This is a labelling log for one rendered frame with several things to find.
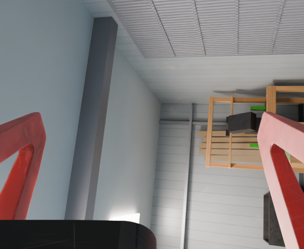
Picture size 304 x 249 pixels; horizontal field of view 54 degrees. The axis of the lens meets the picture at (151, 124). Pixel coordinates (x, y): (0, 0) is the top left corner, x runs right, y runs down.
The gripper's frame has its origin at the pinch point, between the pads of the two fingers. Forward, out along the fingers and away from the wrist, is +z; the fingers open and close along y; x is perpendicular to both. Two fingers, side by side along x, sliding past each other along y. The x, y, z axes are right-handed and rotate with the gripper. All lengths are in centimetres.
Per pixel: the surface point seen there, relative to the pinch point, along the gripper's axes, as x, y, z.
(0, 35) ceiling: 72, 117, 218
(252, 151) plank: 393, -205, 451
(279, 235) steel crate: 425, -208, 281
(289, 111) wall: 346, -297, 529
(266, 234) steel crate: 509, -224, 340
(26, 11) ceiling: 64, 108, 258
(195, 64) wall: 200, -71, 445
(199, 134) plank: 402, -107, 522
